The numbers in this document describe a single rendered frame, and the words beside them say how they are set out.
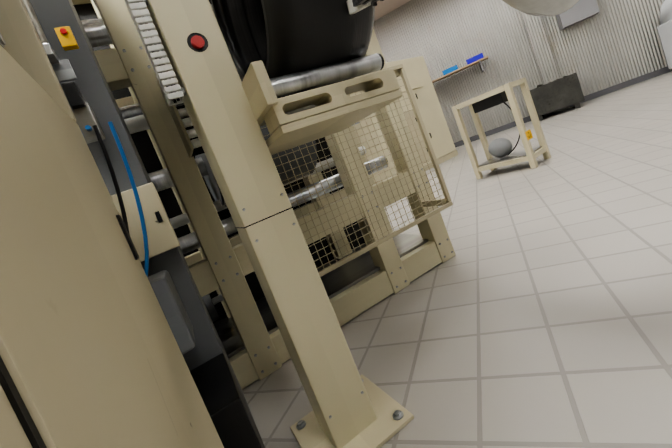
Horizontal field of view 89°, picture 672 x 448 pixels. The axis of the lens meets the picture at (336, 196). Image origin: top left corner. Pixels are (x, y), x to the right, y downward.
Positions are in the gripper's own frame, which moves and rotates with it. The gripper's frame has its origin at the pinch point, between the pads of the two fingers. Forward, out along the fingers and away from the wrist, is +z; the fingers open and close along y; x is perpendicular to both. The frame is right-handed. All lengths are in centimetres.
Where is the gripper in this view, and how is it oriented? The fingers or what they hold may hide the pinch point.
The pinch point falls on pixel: (358, 2)
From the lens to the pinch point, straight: 88.2
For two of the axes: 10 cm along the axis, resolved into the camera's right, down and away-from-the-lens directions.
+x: 2.4, 9.2, 3.2
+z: -5.0, -1.6, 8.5
